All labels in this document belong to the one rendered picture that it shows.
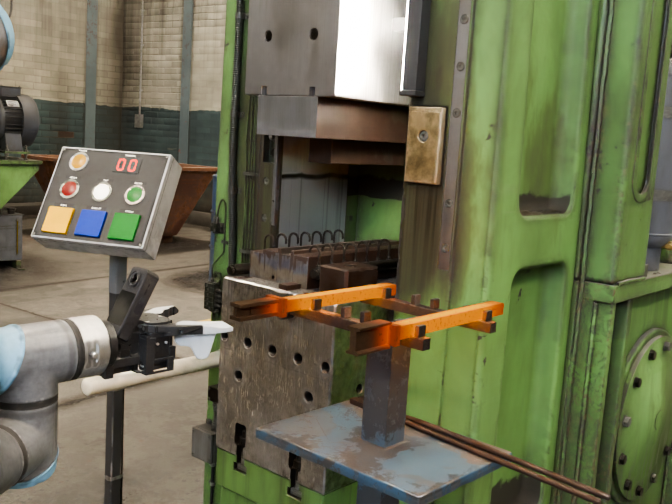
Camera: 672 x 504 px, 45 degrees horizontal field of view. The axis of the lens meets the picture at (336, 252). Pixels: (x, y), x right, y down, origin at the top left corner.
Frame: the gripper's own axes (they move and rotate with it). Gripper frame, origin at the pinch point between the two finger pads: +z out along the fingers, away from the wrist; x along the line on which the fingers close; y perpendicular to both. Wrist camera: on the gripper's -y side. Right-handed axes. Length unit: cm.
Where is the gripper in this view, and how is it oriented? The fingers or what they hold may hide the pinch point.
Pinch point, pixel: (205, 315)
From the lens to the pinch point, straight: 138.1
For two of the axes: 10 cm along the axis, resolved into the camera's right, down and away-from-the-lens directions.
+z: 6.8, -0.6, 7.3
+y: -0.6, 9.9, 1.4
